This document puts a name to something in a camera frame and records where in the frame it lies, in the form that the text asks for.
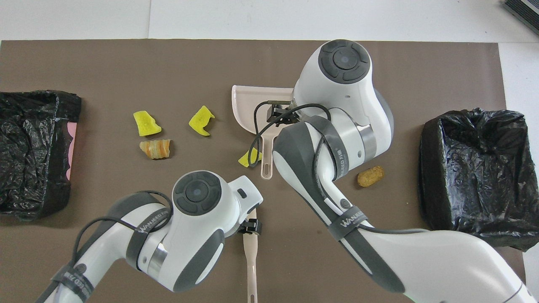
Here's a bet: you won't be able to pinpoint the orange striped croissant piece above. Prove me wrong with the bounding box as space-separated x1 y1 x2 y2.
139 139 172 160

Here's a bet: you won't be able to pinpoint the dark ribbed object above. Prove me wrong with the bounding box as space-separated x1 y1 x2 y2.
503 0 539 24

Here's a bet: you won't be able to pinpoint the pink bin with black bag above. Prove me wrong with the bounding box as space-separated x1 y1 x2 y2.
0 90 82 221

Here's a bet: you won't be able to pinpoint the small yellow sponge piece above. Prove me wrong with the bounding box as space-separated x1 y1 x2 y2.
238 149 264 167

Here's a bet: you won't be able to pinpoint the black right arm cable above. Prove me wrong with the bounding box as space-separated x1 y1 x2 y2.
248 100 430 236

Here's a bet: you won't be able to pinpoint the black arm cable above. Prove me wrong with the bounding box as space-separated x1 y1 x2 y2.
248 100 430 236
40 190 174 303

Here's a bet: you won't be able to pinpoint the brown bread nugget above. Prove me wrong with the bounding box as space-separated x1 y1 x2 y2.
357 165 385 187

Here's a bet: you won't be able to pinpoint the beige brush black bristles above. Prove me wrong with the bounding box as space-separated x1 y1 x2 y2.
242 209 258 303

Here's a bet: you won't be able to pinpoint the beige plastic dustpan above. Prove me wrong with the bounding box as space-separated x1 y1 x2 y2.
232 85 295 180

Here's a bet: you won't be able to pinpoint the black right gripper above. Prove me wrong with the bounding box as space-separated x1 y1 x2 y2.
237 104 300 236

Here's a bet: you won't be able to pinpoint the brown paper mat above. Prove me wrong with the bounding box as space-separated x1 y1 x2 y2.
0 39 528 303

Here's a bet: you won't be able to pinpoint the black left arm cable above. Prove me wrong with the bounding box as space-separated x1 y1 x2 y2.
40 190 174 303

